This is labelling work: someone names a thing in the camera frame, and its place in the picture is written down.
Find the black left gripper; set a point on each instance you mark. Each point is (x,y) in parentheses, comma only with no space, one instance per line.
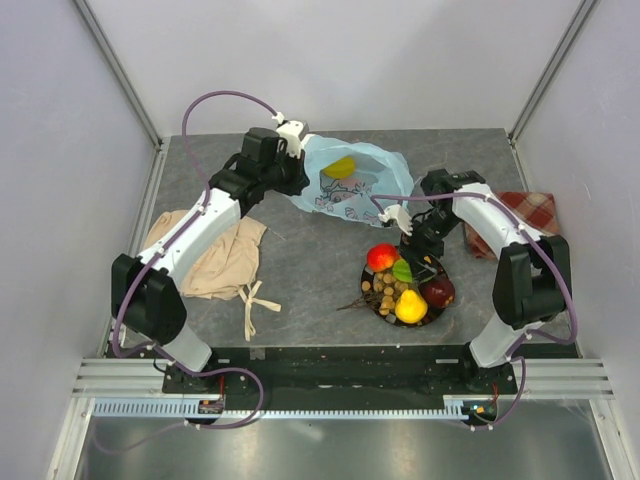
(300,181)

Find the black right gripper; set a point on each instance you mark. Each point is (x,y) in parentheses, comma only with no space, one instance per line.
(415,249)

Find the red yellow fake peach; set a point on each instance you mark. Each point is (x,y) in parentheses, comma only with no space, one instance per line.
(382,257)

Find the dark red fake apple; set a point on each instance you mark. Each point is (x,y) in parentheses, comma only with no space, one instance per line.
(438,293)

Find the yellow fake berry bunch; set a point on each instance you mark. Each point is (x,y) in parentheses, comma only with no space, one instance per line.
(379,293)

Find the yellow fake pear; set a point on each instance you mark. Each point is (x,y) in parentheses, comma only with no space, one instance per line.
(411,307)

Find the light blue plastic bag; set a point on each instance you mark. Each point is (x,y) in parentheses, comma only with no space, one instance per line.
(376,172)

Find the yellow fake star fruit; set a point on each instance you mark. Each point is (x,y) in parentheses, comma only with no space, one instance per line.
(341,168)

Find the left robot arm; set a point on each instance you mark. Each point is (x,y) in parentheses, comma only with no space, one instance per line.
(145,288)

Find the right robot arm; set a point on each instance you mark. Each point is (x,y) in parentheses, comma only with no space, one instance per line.
(532,285)

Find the dark rimmed beige plate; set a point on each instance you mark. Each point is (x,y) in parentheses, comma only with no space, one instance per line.
(432,314)

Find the beige crumpled cloth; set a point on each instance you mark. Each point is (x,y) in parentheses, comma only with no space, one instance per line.
(228,269)

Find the red plaid cloth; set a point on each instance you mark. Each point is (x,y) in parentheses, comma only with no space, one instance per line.
(537,209)

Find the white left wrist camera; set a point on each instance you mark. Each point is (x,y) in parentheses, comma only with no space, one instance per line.
(293,131)

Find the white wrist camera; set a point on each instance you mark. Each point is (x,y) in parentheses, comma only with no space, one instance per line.
(293,131)
(398,215)

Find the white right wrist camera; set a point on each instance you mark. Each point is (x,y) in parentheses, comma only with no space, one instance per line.
(398,215)

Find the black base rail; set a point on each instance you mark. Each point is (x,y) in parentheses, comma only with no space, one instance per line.
(291,375)

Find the aluminium frame rail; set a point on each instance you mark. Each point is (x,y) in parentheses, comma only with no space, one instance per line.
(545,379)

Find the white slotted cable duct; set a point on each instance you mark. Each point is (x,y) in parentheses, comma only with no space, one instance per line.
(205,408)

